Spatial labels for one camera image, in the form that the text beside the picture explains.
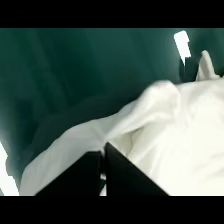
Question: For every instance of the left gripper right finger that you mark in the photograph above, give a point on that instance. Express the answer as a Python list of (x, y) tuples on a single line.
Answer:
[(128, 176)]

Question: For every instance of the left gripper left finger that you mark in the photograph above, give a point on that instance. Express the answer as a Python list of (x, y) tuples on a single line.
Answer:
[(78, 176)]

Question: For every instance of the white shirt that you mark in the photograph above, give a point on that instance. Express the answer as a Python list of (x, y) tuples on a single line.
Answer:
[(173, 133)]

